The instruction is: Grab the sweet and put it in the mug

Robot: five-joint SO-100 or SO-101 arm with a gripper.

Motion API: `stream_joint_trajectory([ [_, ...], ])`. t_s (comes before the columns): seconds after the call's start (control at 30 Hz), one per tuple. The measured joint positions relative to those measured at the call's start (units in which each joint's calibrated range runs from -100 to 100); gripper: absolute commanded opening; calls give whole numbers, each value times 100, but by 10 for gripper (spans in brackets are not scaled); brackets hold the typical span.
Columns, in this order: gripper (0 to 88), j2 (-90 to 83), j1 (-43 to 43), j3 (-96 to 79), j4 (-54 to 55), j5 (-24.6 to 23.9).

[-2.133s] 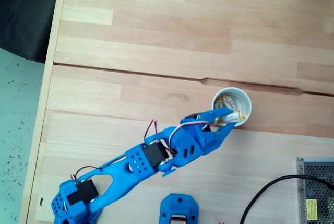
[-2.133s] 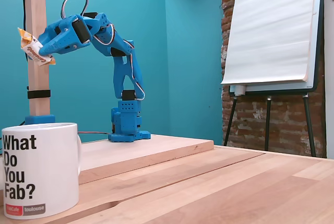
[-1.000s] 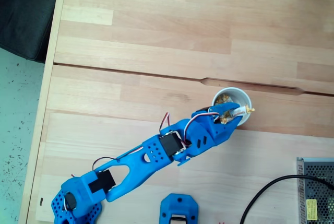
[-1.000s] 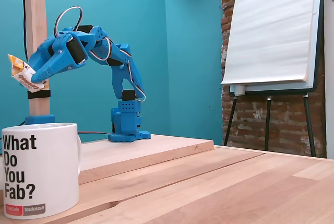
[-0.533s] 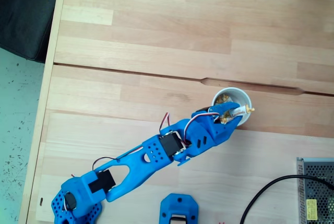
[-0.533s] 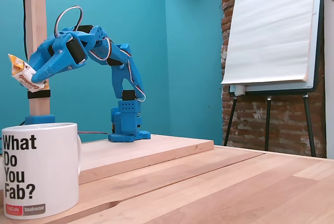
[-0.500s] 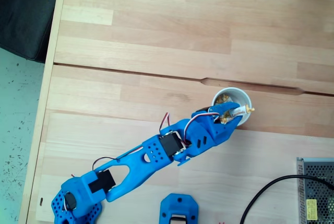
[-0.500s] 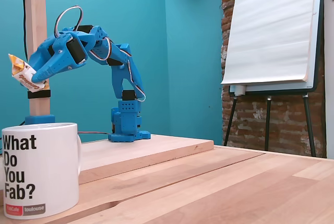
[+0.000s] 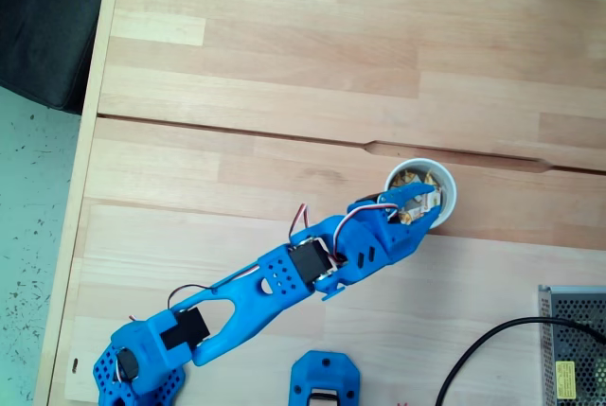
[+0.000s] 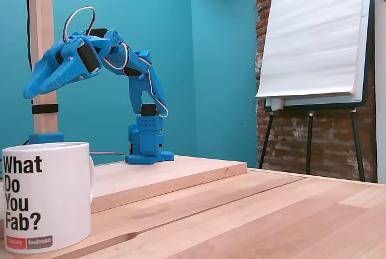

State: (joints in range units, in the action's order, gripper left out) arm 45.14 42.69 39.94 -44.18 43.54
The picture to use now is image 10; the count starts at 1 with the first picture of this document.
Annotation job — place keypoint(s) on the white flipchart paper pad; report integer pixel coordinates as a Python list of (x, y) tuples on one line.
[(313, 29)]

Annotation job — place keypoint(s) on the wooden post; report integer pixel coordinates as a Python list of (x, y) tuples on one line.
[(42, 8)]

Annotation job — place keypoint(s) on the white printed mug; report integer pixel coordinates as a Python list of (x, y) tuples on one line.
[(60, 198)]

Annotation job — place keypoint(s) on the black flipchart easel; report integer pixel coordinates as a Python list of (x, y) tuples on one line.
[(359, 138)]

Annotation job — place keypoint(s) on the blue post base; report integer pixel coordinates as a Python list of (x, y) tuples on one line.
[(45, 137)]

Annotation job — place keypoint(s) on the raised wooden base board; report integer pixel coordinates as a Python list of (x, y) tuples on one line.
[(169, 174)]

